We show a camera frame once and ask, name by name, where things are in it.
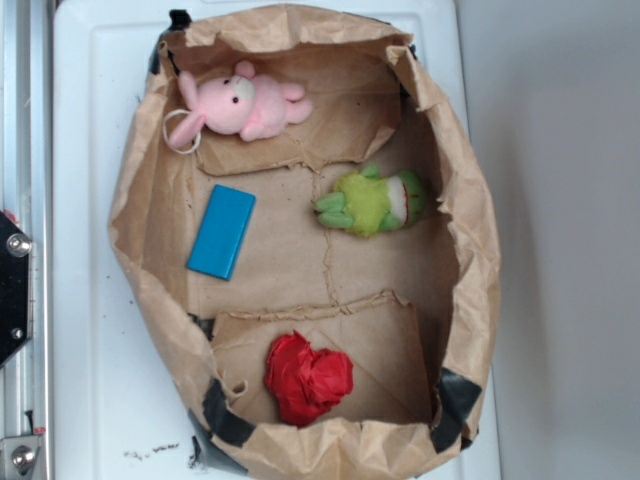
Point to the green plush frog toy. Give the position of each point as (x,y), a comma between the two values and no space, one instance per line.
(364,203)

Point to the black metal bracket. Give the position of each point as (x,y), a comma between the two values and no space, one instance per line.
(16,297)

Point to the red crumpled paper ball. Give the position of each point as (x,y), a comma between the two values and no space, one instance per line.
(305,382)

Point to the pink plush bunny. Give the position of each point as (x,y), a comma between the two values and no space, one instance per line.
(253,106)

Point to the aluminium frame rail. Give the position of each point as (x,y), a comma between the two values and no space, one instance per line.
(26,155)

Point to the blue rectangular block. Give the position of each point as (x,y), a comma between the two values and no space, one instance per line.
(221,232)

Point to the white plastic tray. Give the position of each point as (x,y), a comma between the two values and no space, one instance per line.
(117,413)

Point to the silver corner bracket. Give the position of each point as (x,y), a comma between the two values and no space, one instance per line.
(19,456)

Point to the brown paper bag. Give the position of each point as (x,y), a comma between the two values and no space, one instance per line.
(415,309)

